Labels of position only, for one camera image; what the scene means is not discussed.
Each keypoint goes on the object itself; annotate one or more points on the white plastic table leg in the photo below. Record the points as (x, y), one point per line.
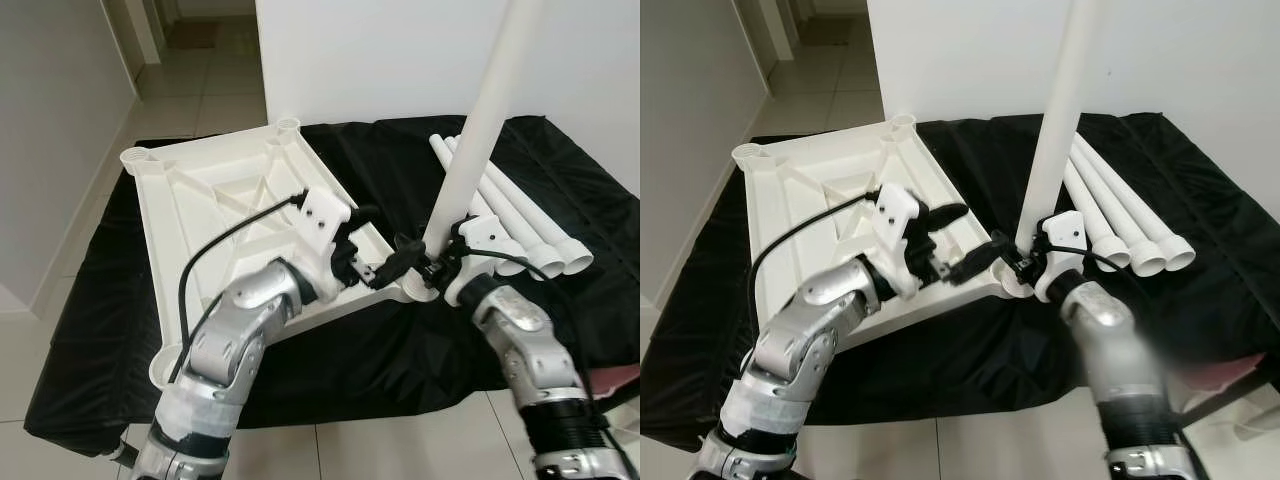
(490, 205)
(1110, 200)
(510, 205)
(1134, 200)
(480, 130)
(1087, 200)
(530, 203)
(1055, 130)

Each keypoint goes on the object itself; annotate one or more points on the white plastic table top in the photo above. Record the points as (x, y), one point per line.
(200, 210)
(810, 200)

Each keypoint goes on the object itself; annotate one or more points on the black table cloth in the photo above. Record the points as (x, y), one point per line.
(100, 330)
(1000, 340)

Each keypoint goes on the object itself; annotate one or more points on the black stand pole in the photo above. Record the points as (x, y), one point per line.
(1225, 400)

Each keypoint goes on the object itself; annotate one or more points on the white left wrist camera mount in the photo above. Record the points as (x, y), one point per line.
(897, 215)
(325, 215)

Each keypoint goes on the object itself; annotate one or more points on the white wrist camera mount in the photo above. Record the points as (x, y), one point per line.
(1062, 232)
(897, 215)
(325, 215)
(480, 232)

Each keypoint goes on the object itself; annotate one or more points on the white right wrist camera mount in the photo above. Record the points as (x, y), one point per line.
(1062, 232)
(480, 232)

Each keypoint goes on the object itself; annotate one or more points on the white door frame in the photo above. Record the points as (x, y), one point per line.
(140, 30)
(775, 30)

